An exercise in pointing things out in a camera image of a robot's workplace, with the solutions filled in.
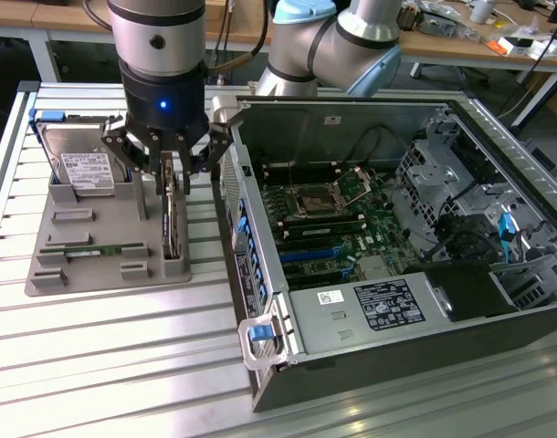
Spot green graphics card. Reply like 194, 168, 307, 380
158, 150, 184, 262

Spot metal socket cover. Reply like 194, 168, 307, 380
331, 166, 376, 207

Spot black wire loop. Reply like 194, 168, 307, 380
354, 125, 410, 168

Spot green motherboard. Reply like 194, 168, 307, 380
255, 167, 422, 293

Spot silver chipset heatsink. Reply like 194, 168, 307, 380
358, 255, 397, 280

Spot hard disk drive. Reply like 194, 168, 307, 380
28, 108, 134, 198

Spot wooden desk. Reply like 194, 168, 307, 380
0, 0, 273, 83
396, 0, 557, 129

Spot grey parts rack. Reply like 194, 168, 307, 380
24, 168, 194, 298

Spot CPU socket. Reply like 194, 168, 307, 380
294, 184, 342, 219

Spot open PC case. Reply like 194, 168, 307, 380
209, 93, 557, 414

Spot black hanging cable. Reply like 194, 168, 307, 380
205, 0, 267, 74

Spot blue wire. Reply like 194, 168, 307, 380
497, 212, 520, 266

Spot black plastic shroud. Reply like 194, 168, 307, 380
404, 260, 520, 324

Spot grey disk bay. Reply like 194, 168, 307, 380
488, 253, 557, 312

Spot grey case handle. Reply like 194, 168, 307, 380
211, 94, 244, 128
237, 314, 292, 371

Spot grey power supply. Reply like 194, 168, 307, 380
287, 272, 456, 358

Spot labelled RAM stick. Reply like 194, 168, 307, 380
289, 222, 362, 238

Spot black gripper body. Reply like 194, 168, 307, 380
118, 60, 211, 133

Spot green RAM stick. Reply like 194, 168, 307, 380
63, 245, 124, 255

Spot blue expansion slot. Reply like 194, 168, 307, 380
278, 245, 346, 266

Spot orange and white box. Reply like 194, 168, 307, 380
486, 35, 535, 58

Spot grey electronic device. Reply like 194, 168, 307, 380
417, 0, 460, 37

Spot RAM slot white latches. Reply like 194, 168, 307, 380
259, 158, 339, 172
282, 223, 369, 240
261, 167, 342, 183
277, 214, 364, 229

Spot blue case latch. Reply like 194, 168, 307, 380
247, 321, 271, 343

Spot perforated metal drive cage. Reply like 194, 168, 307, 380
394, 111, 494, 220

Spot black expansion slot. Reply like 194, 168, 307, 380
278, 237, 337, 253
286, 269, 349, 291

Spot white cup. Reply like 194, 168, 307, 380
469, 0, 498, 25

